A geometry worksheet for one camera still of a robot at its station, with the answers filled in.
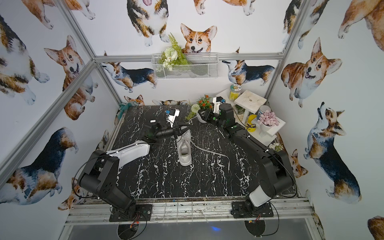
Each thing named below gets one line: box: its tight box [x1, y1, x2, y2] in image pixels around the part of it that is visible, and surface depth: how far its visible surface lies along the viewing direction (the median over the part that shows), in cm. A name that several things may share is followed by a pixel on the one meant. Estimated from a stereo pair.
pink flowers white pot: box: [257, 109, 280, 137], surface depth 82 cm
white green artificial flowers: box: [158, 32, 190, 72], surface depth 82 cm
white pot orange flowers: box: [184, 94, 213, 124], surface depth 105 cm
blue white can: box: [256, 105, 272, 120], surface depth 90 cm
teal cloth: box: [118, 102, 133, 120], surface depth 123 cm
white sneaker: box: [176, 125, 192, 167], surface depth 91 cm
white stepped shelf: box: [216, 89, 286, 147], surface depth 94 cm
